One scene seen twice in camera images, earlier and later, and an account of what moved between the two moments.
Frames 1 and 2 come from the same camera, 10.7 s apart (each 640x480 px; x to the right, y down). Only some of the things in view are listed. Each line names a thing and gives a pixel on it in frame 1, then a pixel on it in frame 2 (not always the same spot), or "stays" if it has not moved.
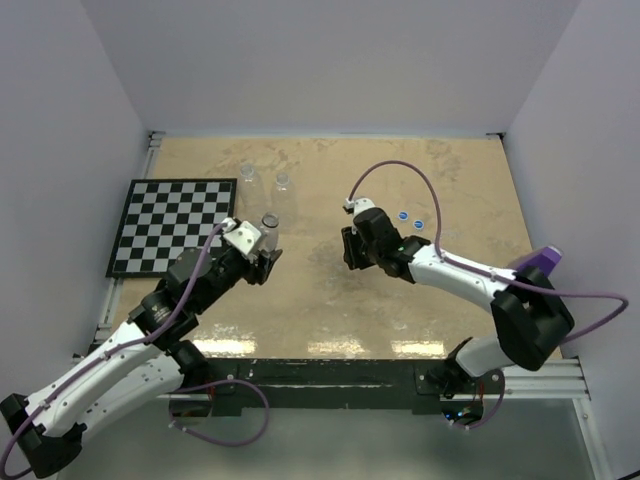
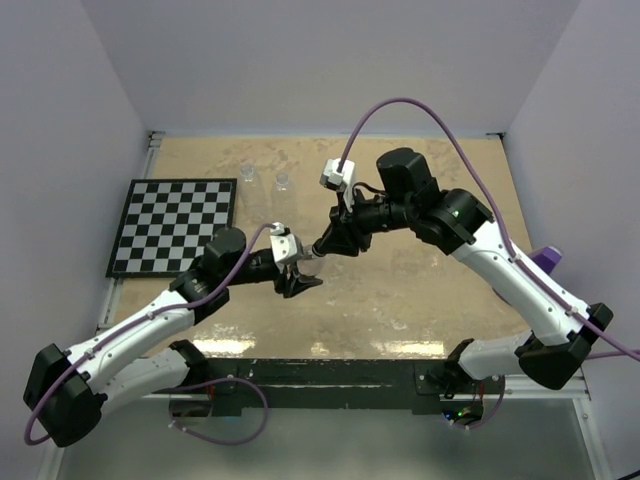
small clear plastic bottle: (270, 227) -> (310, 265)
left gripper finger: (267, 260) -> (296, 284)
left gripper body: (237, 268) -> (275, 270)
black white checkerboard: (162, 218) stays
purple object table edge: (545, 262) stays
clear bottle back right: (285, 204) stays
